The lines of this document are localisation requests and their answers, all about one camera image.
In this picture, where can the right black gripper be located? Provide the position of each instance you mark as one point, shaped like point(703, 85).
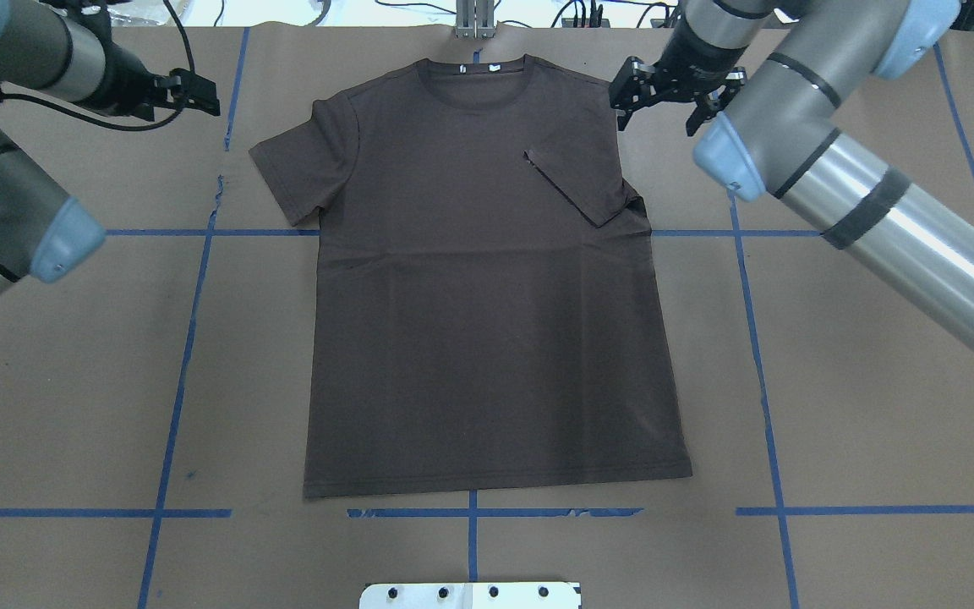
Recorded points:
point(693, 61)

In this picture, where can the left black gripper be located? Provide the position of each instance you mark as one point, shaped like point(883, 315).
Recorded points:
point(117, 81)

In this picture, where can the dark brown t-shirt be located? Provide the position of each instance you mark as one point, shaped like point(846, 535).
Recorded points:
point(487, 311)

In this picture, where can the white arm mounting base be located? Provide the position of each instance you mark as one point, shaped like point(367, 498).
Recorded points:
point(522, 594)

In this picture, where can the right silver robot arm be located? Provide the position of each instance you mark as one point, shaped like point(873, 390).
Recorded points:
point(765, 78)

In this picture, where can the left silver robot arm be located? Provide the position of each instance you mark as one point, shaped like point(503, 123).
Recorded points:
point(61, 56)

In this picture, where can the aluminium camera post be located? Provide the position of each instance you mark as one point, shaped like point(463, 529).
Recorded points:
point(475, 19)

